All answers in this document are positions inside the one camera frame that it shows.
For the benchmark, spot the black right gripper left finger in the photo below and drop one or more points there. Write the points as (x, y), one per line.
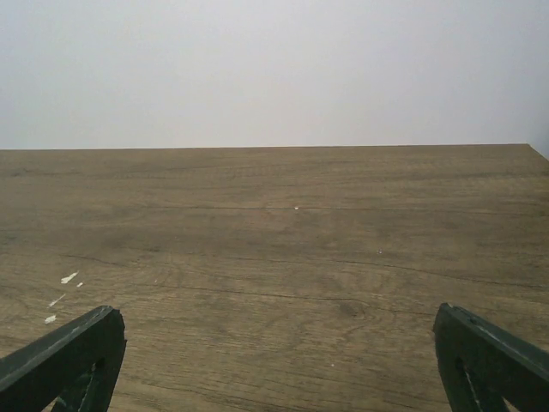
(72, 368)

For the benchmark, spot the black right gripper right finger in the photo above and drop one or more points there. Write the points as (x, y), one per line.
(485, 368)

